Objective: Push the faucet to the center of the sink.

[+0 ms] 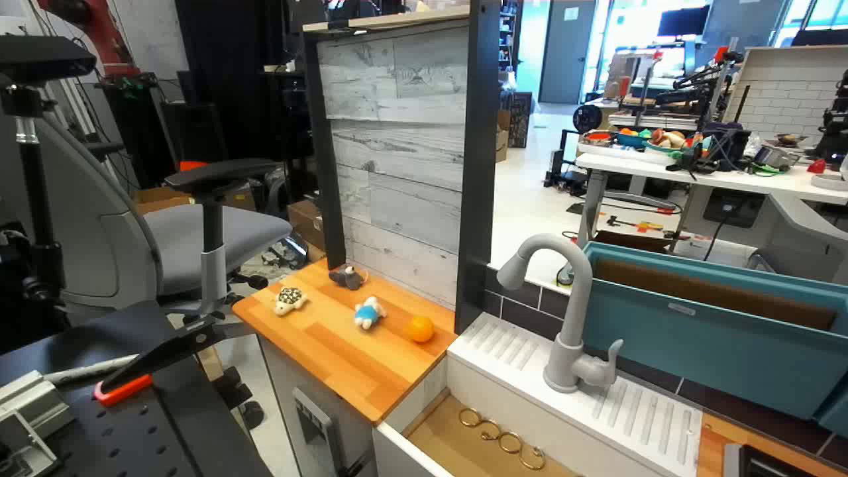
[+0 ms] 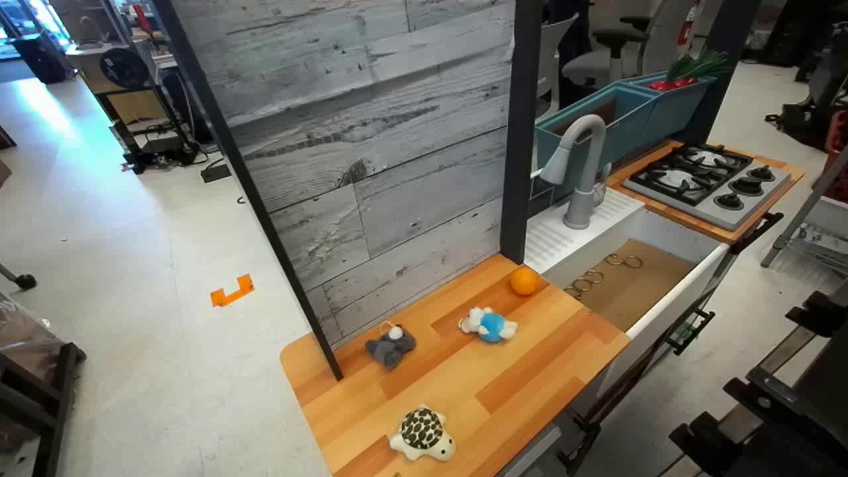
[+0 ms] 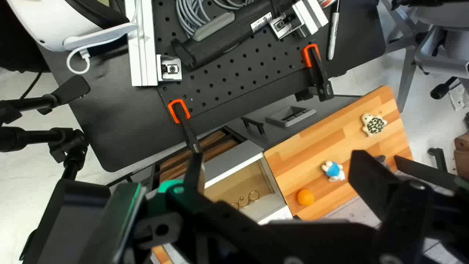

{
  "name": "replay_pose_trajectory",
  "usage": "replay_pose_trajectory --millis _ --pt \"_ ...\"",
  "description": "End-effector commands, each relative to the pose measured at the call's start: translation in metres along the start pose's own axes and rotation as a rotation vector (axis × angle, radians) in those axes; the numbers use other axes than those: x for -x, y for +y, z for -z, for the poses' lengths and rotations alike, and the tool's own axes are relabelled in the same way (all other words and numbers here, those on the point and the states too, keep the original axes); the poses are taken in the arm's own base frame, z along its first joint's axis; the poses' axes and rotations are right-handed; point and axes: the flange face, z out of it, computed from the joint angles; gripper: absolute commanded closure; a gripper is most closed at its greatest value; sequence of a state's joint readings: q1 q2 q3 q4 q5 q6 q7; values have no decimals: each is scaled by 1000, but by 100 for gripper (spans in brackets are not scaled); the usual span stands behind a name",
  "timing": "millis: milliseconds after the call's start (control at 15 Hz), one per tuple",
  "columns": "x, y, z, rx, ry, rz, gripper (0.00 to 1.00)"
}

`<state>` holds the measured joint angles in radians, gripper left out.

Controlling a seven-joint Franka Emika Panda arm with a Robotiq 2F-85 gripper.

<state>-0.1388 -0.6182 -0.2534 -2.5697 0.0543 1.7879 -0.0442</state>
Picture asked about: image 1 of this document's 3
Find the white marble backsplash panel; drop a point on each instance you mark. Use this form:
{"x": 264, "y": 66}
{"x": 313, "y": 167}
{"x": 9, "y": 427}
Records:
{"x": 401, "y": 167}

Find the grey kitchen faucet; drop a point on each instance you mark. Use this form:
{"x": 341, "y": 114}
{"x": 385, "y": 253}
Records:
{"x": 572, "y": 306}

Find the brown cardboard box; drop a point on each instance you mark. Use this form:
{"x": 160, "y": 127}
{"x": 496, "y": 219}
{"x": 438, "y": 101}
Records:
{"x": 309, "y": 223}

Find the blue and white plush toy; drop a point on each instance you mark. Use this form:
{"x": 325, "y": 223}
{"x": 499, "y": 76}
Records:
{"x": 369, "y": 314}

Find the narrow black frame post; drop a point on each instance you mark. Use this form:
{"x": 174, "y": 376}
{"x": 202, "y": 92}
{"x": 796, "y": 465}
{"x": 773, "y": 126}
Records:
{"x": 325, "y": 160}

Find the teal plastic bin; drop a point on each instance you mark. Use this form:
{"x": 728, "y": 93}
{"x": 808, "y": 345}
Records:
{"x": 707, "y": 347}

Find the small turtle toy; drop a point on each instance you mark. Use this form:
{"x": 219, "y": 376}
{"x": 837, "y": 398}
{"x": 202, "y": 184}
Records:
{"x": 291, "y": 301}

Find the black camera stand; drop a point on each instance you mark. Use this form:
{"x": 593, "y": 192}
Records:
{"x": 35, "y": 175}

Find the wooden butcher block countertop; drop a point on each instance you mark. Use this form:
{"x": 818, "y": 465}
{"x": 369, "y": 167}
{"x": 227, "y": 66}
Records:
{"x": 341, "y": 347}

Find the grey door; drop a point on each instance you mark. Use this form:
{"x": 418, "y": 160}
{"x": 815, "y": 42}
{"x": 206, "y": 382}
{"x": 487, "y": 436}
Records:
{"x": 569, "y": 53}

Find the wide black frame post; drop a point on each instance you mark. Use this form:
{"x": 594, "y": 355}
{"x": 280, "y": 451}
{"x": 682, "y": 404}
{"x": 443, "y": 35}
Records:
{"x": 479, "y": 167}

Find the white cluttered workbench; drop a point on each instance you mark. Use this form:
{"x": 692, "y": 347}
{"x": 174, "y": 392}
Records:
{"x": 707, "y": 174}

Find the grey office chair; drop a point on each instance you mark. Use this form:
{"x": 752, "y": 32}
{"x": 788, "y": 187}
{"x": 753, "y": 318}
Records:
{"x": 177, "y": 240}

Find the white sink with drainboard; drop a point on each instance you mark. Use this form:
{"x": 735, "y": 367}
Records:
{"x": 651, "y": 421}

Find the silver aluminium extrusion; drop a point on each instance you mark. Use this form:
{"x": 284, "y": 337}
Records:
{"x": 28, "y": 415}

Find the dark computer monitor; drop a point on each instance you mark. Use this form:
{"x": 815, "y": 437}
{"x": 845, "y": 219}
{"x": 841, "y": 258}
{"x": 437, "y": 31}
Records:
{"x": 682, "y": 21}

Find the white tile panel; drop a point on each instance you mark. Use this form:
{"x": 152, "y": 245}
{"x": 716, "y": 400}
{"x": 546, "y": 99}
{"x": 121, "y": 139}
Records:
{"x": 792, "y": 93}

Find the orange ball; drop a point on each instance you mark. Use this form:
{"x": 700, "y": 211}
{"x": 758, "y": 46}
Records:
{"x": 421, "y": 330}

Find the black device with frame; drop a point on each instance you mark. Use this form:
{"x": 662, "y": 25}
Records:
{"x": 758, "y": 461}

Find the red robot arm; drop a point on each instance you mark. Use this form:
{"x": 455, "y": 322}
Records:
{"x": 97, "y": 31}

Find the black round ball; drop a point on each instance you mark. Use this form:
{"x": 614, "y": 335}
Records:
{"x": 588, "y": 118}

